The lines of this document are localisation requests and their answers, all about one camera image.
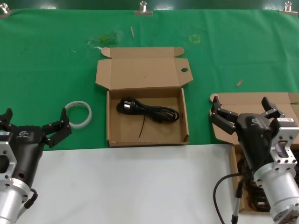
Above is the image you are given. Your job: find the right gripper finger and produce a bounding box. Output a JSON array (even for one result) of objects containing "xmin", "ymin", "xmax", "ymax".
[
  {"xmin": 261, "ymin": 96, "xmax": 286, "ymax": 121},
  {"xmin": 209, "ymin": 96, "xmax": 239, "ymax": 135}
]

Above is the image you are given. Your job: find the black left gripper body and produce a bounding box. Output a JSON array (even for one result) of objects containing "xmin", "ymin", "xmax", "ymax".
[{"xmin": 8, "ymin": 125, "xmax": 47, "ymax": 188}]

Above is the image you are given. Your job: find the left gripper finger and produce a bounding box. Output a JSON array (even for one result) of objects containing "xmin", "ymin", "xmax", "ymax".
[
  {"xmin": 42, "ymin": 107, "xmax": 72, "ymax": 149},
  {"xmin": 0, "ymin": 108, "xmax": 15, "ymax": 132}
]

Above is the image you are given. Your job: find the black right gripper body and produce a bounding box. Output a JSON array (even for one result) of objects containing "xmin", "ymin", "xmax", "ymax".
[{"xmin": 235, "ymin": 112, "xmax": 280, "ymax": 171}]

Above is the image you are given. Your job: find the black power cable with plug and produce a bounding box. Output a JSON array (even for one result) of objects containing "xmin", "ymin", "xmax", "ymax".
[{"xmin": 116, "ymin": 97, "xmax": 181, "ymax": 140}]

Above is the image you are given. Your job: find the cardboard box with hole flap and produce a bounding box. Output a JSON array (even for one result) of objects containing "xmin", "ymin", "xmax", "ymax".
[{"xmin": 95, "ymin": 46, "xmax": 193, "ymax": 147}]

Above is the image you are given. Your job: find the clear tape roll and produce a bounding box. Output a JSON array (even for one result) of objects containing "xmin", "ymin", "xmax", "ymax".
[{"xmin": 64, "ymin": 100, "xmax": 93, "ymax": 129}]

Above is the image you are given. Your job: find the green table cloth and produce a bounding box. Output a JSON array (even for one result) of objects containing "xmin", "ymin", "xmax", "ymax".
[{"xmin": 0, "ymin": 8, "xmax": 299, "ymax": 152}]

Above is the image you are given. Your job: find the clear plastic wrapper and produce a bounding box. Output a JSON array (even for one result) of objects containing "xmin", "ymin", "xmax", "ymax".
[{"xmin": 87, "ymin": 30, "xmax": 123, "ymax": 46}]

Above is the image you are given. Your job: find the silver binder clip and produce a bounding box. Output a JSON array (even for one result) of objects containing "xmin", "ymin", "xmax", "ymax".
[
  {"xmin": 279, "ymin": 1, "xmax": 299, "ymax": 15},
  {"xmin": 0, "ymin": 4, "xmax": 11, "ymax": 19},
  {"xmin": 134, "ymin": 0, "xmax": 154, "ymax": 16}
]

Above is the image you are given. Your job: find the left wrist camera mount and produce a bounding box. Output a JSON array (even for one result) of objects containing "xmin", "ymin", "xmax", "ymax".
[{"xmin": 0, "ymin": 133, "xmax": 18, "ymax": 187}]

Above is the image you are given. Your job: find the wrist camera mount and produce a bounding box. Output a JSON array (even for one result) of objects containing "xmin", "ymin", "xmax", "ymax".
[
  {"xmin": 271, "ymin": 117, "xmax": 299, "ymax": 169},
  {"xmin": 0, "ymin": 133, "xmax": 18, "ymax": 187}
]

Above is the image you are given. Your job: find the cardboard box holding cables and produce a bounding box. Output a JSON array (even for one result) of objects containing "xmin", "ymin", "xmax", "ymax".
[{"xmin": 209, "ymin": 92, "xmax": 299, "ymax": 214}]

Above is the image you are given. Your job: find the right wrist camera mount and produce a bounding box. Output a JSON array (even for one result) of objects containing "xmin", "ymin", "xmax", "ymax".
[{"xmin": 271, "ymin": 117, "xmax": 299, "ymax": 169}]

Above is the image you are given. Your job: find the coiled black power cable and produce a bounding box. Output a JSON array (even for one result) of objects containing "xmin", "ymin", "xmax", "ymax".
[
  {"xmin": 242, "ymin": 177, "xmax": 271, "ymax": 212},
  {"xmin": 237, "ymin": 153, "xmax": 255, "ymax": 175}
]

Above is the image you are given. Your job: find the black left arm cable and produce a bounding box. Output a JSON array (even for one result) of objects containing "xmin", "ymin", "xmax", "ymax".
[{"xmin": 23, "ymin": 188, "xmax": 38, "ymax": 210}]

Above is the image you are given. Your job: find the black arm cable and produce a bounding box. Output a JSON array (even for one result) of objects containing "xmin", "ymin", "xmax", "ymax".
[
  {"xmin": 212, "ymin": 172, "xmax": 256, "ymax": 224},
  {"xmin": 23, "ymin": 188, "xmax": 38, "ymax": 210}
]

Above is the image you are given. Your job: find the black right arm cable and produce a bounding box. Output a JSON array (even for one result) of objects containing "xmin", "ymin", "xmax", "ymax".
[{"xmin": 212, "ymin": 172, "xmax": 256, "ymax": 224}]

